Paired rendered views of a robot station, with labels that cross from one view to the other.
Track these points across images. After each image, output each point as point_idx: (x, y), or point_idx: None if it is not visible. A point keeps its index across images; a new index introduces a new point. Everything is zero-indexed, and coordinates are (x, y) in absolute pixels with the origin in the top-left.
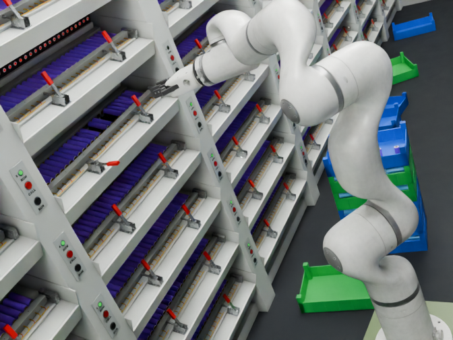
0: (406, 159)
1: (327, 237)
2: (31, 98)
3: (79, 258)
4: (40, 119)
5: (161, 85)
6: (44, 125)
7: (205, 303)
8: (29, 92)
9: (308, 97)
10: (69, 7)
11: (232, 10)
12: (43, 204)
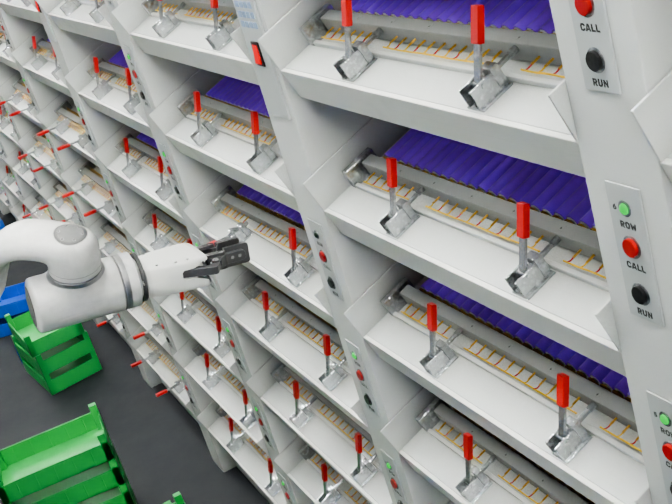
0: None
1: None
2: (214, 105)
3: (212, 275)
4: (192, 132)
5: (211, 244)
6: (179, 140)
7: None
8: (233, 98)
9: None
10: (186, 48)
11: (9, 233)
12: (181, 197)
